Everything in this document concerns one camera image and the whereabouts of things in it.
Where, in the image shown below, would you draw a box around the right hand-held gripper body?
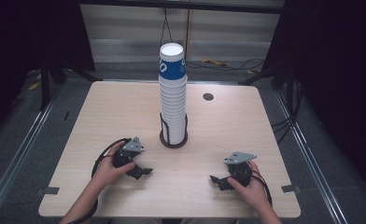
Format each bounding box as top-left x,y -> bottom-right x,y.
224,151 -> 258,188

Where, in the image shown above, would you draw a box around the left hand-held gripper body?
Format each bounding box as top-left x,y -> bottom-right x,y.
112,136 -> 145,169

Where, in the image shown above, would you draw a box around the black wire cup holder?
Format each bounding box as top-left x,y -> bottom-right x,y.
159,112 -> 190,149

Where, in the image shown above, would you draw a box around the stack of white paper cups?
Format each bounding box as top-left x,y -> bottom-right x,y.
158,76 -> 189,146

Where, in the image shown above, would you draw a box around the person's right hand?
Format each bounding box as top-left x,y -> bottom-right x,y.
226,160 -> 270,210

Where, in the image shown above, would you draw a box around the person's left hand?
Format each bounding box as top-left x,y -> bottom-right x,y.
91,141 -> 136,194

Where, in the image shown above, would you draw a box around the grey tape piece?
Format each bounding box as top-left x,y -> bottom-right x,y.
280,184 -> 302,194
35,186 -> 61,197

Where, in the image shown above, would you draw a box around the black stand leg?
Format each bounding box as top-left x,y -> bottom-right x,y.
237,65 -> 286,86

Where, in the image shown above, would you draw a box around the yellow floor tape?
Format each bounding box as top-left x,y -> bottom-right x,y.
202,58 -> 231,67
27,80 -> 43,91

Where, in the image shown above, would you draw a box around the black stand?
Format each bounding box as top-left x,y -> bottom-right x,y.
38,59 -> 103,112

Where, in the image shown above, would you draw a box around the black curtain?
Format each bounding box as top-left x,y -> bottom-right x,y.
0,0 -> 96,144
260,0 -> 366,203

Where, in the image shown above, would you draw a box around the black overhead bar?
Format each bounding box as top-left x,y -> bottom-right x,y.
77,0 -> 286,15

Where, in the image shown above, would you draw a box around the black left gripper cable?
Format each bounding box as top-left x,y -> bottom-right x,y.
67,137 -> 133,224

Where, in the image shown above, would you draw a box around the black cable bundle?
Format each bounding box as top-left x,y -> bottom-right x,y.
270,77 -> 304,145

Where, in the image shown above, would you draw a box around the metal floor rail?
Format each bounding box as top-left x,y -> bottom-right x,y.
0,90 -> 61,220
274,89 -> 351,224

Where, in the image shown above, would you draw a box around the black floor cables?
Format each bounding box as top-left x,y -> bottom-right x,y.
185,57 -> 266,72

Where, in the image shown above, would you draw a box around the thin black hanging cable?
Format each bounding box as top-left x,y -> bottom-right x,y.
160,7 -> 175,49

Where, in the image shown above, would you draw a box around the straight black hanging cable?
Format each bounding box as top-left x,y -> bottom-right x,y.
184,8 -> 191,62

